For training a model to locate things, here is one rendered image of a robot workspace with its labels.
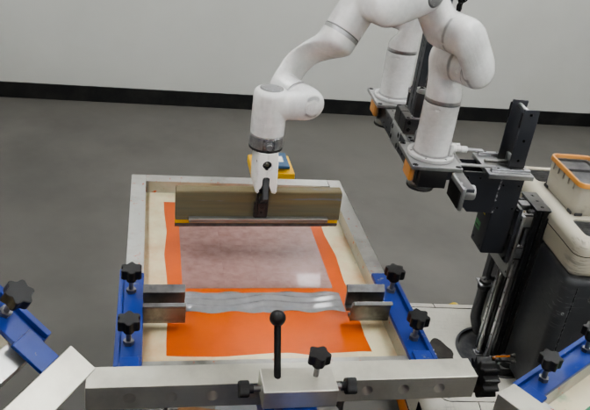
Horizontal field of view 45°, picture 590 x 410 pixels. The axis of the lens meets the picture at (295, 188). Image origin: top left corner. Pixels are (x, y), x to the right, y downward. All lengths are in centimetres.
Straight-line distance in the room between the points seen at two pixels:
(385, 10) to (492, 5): 400
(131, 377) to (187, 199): 50
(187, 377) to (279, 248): 60
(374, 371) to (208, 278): 49
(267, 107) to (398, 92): 87
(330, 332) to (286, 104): 49
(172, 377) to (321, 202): 60
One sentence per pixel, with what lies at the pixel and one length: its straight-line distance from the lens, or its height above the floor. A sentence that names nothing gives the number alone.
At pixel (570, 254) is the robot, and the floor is 85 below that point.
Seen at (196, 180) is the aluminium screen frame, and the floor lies 99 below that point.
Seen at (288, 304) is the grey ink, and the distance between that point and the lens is 156.
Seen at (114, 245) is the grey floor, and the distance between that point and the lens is 351.
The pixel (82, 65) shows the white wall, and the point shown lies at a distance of 512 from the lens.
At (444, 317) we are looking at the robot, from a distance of 283.
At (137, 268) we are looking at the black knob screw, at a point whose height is 106.
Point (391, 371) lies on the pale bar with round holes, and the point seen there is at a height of 104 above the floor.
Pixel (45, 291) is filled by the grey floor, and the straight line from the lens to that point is 322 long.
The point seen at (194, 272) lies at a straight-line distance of 164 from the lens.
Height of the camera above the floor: 188
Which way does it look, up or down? 27 degrees down
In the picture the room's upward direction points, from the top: 8 degrees clockwise
